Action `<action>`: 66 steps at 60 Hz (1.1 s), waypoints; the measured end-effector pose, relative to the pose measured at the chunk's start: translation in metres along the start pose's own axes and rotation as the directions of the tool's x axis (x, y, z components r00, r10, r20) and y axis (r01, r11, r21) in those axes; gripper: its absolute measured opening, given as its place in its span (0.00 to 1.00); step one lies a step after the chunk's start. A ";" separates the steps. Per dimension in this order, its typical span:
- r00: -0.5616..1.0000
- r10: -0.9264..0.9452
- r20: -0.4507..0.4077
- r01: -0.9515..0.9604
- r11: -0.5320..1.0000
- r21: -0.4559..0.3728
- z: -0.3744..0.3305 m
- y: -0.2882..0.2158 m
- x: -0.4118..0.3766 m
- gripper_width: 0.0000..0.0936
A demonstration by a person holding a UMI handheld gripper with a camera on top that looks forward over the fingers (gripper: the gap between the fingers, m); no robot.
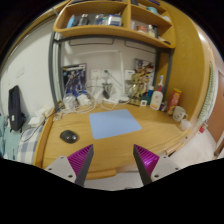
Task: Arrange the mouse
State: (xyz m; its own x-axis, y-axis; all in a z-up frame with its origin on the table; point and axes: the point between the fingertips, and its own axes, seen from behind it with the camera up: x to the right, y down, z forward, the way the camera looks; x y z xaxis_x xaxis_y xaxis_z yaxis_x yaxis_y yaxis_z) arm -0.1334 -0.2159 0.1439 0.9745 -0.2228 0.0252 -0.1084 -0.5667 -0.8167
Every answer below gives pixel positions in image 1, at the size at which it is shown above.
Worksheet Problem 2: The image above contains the light blue mouse pad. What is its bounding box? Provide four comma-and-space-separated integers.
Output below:
89, 109, 142, 139

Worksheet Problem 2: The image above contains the black computer mouse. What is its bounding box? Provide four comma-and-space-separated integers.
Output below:
60, 130, 78, 144

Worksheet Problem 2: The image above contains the red yellow chips can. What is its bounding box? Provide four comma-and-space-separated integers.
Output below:
167, 88, 182, 115

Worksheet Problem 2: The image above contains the blue robot model box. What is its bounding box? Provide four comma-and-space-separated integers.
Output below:
62, 63, 87, 97

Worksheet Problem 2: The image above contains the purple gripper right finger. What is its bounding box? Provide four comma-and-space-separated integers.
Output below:
133, 145, 179, 186

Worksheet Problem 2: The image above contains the blue checkered bedding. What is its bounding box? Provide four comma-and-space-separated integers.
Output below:
17, 126, 43, 164

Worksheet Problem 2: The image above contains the wooden wall shelf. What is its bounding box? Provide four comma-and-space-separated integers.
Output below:
53, 0, 176, 49

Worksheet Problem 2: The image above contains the blue box on shelf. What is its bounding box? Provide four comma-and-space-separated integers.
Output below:
108, 15, 122, 26

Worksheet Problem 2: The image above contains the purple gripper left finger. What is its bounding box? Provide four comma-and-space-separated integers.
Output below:
46, 145, 94, 187

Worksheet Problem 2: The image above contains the white pump lotion bottle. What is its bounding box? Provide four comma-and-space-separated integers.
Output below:
150, 75, 164, 110

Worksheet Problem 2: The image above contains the gold robot figurine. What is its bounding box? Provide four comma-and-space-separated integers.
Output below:
130, 66, 149, 106

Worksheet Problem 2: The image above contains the white small cup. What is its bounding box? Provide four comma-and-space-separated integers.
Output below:
180, 119, 191, 131

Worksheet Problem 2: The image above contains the white power adapter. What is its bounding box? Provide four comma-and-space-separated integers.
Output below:
29, 115, 44, 127

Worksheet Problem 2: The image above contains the white ceramic mug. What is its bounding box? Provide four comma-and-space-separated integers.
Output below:
173, 106, 188, 122

